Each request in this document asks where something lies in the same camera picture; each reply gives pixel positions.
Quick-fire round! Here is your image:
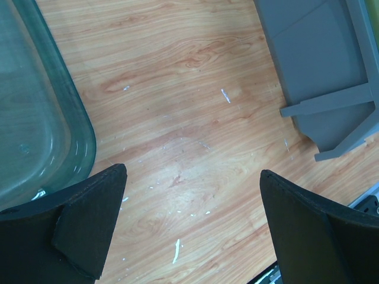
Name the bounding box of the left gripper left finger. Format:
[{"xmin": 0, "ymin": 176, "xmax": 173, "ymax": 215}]
[{"xmin": 1, "ymin": 164, "xmax": 127, "ymax": 283}]

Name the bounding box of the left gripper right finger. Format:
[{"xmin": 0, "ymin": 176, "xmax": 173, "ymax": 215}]
[{"xmin": 259, "ymin": 170, "xmax": 378, "ymax": 283}]

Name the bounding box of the teal translucent perforated basket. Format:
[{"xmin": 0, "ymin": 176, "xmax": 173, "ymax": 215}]
[{"xmin": 1, "ymin": 1, "xmax": 96, "ymax": 209}]

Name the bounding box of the grey plastic tray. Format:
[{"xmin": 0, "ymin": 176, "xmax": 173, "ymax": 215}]
[{"xmin": 255, "ymin": 1, "xmax": 378, "ymax": 161}]

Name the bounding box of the olive green plastic tub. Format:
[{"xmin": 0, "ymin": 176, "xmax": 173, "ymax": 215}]
[{"xmin": 365, "ymin": 0, "xmax": 379, "ymax": 47}]

